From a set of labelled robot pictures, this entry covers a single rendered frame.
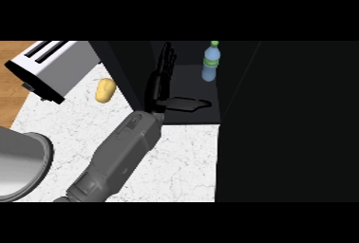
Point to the dark open cabinet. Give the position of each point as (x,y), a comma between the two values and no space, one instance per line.
(134,72)

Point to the yellow potato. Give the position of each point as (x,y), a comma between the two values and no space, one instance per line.
(105,90)

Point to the clear blue water bottle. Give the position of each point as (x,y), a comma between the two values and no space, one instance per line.
(210,63)

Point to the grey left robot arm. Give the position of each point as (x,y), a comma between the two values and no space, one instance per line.
(124,148)

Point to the white and black toaster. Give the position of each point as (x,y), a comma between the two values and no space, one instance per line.
(56,68)

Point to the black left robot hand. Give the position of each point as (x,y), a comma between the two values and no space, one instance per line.
(158,85)

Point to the grey round metal basin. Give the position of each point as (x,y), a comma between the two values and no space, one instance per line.
(21,164)

